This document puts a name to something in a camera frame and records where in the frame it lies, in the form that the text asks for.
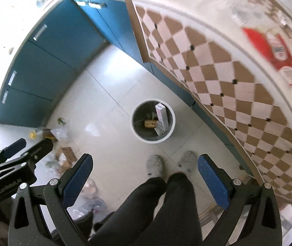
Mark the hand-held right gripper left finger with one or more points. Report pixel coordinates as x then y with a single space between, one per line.
78 179

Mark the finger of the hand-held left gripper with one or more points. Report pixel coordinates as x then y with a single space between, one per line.
37 151
13 146

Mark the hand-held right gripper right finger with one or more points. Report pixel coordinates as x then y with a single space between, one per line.
212 179

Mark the white trash bin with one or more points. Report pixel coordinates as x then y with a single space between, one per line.
140 135

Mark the long white box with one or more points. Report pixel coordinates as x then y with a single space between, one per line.
161 119

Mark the small cardboard box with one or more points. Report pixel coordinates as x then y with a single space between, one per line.
66 157

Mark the clear plastic bag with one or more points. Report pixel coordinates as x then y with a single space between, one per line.
58 134

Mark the pile of plastic bags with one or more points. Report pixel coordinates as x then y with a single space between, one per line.
94 202

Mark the person's right grey slipper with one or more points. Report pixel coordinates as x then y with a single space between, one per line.
187 161

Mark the person's grey slipper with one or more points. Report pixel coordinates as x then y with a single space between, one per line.
187 161
155 165

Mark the green vegetable scrap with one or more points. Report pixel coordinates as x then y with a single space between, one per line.
61 121

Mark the person's right leg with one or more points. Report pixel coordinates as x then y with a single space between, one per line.
179 210

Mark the person's leg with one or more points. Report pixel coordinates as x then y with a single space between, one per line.
179 210
135 210

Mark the person's left grey slipper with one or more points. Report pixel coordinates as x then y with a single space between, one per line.
155 165

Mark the person's left leg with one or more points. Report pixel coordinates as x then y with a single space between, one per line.
135 210

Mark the blue base cabinet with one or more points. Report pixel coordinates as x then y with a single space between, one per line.
45 69
115 30

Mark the checkered tablecloth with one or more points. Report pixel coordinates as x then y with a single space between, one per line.
212 69

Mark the red snack bag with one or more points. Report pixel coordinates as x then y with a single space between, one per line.
274 53

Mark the clear plastic wrapper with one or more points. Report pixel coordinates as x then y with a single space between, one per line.
243 15

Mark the white blue sachet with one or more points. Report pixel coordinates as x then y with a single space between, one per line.
287 20

